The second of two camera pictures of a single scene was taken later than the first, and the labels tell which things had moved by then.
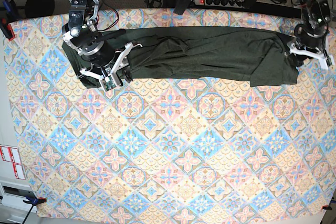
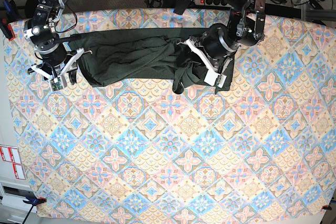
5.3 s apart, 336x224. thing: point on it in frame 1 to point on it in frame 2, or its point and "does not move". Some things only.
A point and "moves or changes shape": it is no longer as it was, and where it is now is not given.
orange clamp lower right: x=326 y=207 does not move
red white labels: x=11 y=155 does not move
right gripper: x=309 y=37 to x=218 y=42
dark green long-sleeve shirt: x=261 y=57 moves or changes shape
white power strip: x=220 y=2 does not move
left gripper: x=101 y=54 to x=53 y=53
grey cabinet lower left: x=13 y=209 does not move
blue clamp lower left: x=33 y=201 does not move
